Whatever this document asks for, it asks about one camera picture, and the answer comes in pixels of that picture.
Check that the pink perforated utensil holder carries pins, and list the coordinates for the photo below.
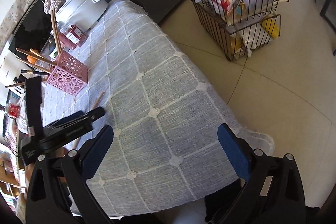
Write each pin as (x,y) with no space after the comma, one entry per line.
(69,75)

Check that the tall wooden utensil handle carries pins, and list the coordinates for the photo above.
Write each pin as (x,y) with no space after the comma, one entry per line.
(55,31)

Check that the grey checked tablecloth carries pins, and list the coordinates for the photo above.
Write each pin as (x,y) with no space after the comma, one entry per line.
(163,111)

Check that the red labelled jar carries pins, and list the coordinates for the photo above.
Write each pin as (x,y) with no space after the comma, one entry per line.
(71,36)

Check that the orange fruit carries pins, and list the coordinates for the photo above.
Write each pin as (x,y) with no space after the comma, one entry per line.
(31,59)

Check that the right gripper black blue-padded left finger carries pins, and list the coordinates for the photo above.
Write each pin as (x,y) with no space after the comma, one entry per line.
(58,190)

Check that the black-handled utensil in holder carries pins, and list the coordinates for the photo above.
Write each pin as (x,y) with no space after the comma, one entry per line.
(31,72)

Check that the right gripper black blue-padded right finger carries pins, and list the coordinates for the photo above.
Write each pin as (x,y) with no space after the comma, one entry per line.
(272,190)

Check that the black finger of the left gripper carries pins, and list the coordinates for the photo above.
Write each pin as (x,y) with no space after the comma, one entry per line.
(59,133)

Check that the floral cloth cover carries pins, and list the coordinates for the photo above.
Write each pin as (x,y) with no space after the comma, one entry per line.
(11,19)

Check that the wooden utensil in holder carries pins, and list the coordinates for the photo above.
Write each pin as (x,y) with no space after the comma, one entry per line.
(37,56)
(43,58)

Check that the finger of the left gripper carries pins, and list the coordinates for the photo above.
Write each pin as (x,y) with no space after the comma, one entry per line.
(33,106)

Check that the white electric pot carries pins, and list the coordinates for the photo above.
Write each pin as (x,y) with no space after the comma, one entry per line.
(83,13)

